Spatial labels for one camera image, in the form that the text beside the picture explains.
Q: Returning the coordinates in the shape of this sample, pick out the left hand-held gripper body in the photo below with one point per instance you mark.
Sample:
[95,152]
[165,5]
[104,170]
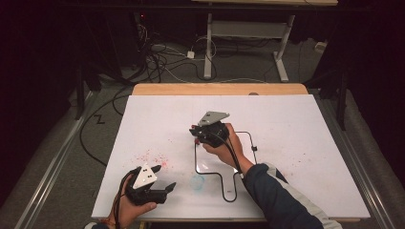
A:
[143,192]

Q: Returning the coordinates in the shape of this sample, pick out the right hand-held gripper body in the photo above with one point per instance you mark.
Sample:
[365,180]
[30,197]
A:
[215,133]

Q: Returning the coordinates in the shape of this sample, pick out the red and white marker pen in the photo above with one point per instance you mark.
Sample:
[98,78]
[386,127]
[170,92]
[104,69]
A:
[197,141]

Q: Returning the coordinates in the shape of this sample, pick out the paddle-shaped whiteboard with black rim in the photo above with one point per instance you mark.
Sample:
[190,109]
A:
[223,159]

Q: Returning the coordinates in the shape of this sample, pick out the person's right hand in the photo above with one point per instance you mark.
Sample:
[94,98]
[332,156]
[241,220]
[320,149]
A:
[227,152]

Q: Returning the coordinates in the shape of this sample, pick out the person's left hand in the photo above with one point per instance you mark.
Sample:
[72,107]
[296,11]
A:
[129,213]

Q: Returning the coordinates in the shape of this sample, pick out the black marker clip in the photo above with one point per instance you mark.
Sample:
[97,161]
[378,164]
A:
[253,148]

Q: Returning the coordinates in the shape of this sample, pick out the wooden table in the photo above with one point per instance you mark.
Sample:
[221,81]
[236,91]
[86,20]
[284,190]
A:
[219,89]

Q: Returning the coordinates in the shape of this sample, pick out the white table cover sheet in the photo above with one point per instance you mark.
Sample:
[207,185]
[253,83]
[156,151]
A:
[280,143]

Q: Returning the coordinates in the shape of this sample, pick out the white power adapter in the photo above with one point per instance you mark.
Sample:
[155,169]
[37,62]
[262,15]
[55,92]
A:
[190,54]

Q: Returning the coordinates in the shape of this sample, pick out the small white box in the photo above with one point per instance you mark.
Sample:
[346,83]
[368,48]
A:
[320,47]

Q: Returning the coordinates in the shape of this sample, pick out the metal floor rail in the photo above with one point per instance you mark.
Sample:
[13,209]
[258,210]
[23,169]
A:
[356,165]
[51,165]

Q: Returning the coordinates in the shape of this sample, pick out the white metal desk frame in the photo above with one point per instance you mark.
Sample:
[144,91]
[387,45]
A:
[245,29]

